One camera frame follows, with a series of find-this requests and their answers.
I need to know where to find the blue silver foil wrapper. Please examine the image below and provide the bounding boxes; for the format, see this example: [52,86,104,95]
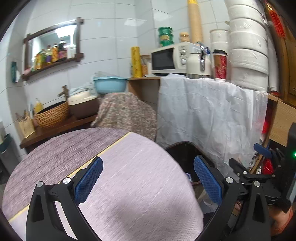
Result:
[185,173,193,183]

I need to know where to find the black trash bin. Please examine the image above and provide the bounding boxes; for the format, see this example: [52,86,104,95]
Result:
[165,142,215,185]

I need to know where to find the hand with gold nails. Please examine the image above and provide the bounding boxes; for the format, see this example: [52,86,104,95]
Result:
[269,205,295,236]

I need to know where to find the white cloth cover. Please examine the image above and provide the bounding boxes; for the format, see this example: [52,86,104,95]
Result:
[156,74,268,174]

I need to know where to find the purple woven table mat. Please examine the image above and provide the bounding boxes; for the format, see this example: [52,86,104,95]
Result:
[2,128,127,219]

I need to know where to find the water dispenser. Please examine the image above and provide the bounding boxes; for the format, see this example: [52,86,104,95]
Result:
[1,133,19,175]

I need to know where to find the wooden chopstick holder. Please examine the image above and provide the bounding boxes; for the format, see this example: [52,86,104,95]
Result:
[15,110,35,138]

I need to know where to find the red paper cup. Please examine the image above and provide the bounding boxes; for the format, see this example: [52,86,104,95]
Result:
[213,49,228,81]

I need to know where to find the dark wooden counter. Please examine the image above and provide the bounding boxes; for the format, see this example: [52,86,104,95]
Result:
[20,114,96,154]

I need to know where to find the cream electric kettle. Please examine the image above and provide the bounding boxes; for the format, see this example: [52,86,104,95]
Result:
[186,42,212,79]

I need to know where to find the woven wicker basket sink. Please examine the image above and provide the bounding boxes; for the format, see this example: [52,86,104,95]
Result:
[35,100,70,128]

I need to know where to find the stack of white bowls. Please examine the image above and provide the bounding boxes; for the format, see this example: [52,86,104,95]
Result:
[225,1,269,91]

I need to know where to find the yellow soap bottle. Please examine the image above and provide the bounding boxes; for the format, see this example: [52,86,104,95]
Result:
[34,98,44,114]

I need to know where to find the wooden side cabinet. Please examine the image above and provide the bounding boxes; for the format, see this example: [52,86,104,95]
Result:
[128,77,161,111]

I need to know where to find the brown and cream pot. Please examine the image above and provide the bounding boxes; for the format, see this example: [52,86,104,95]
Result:
[68,90,99,120]

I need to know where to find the white microwave oven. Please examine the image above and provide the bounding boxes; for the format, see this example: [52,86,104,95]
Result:
[151,42,201,75]

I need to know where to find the floral patterned cloth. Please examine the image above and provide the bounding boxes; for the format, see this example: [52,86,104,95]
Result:
[91,92,157,141]

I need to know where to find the brass faucet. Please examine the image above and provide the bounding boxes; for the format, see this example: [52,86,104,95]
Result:
[58,85,69,100]

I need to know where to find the yellow roll of bags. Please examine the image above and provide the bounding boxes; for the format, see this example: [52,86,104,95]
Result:
[131,46,142,78]

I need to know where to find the tall stack paper cups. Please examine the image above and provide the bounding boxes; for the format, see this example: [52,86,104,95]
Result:
[187,0,203,43]

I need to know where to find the green instant noodle cups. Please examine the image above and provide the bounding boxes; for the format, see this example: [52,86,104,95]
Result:
[158,27,174,47]

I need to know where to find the light blue plastic basin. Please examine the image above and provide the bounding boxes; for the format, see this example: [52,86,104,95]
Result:
[93,76,128,94]

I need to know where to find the wooden framed mirror shelf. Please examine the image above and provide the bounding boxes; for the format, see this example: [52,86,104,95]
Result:
[22,17,84,81]

